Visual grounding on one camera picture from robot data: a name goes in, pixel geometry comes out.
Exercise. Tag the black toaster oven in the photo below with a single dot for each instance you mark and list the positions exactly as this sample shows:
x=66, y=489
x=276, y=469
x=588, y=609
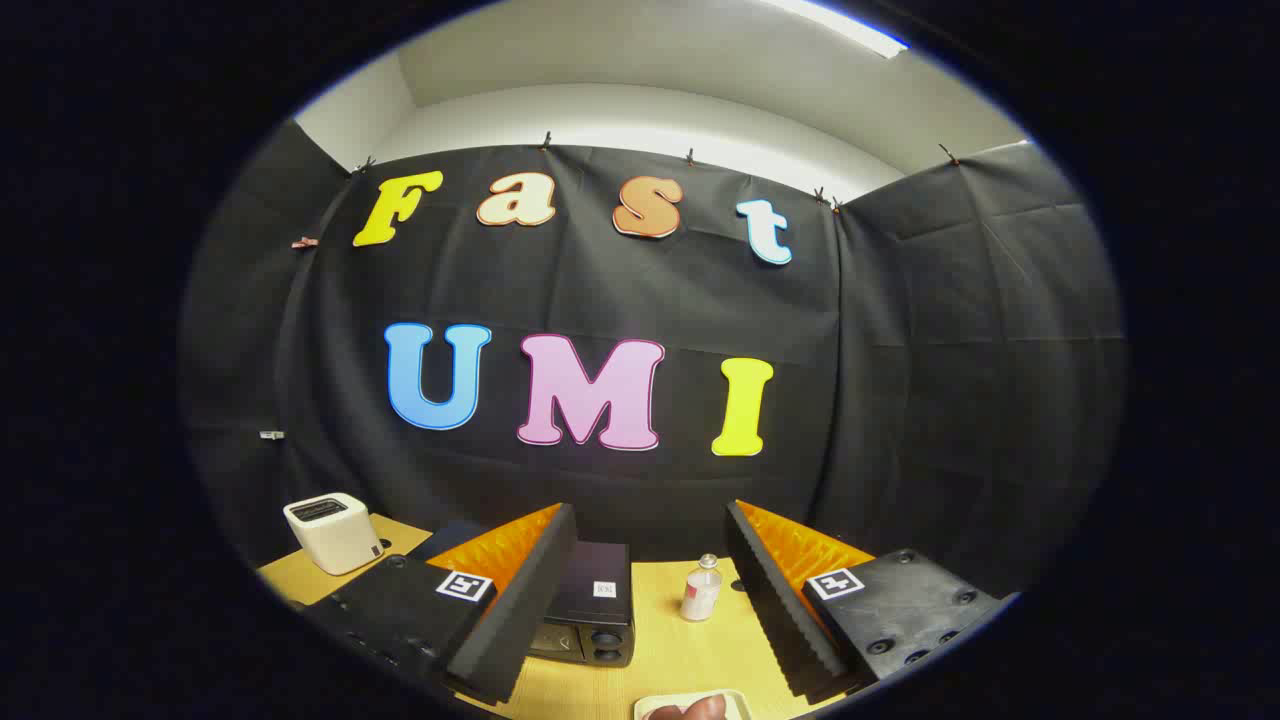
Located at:
x=580, y=620

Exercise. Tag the cream square plate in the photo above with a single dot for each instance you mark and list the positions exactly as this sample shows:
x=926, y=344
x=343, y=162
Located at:
x=642, y=708

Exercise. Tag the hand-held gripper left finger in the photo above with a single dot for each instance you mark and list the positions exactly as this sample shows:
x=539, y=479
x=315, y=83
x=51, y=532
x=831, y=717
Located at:
x=530, y=600

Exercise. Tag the white bread toaster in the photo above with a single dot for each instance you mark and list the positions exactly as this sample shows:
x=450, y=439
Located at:
x=335, y=540

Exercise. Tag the small clear bottle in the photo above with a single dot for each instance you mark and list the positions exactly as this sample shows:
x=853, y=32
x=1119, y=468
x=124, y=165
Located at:
x=700, y=595

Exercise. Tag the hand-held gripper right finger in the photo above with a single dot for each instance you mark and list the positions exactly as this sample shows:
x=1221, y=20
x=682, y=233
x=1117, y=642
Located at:
x=770, y=600

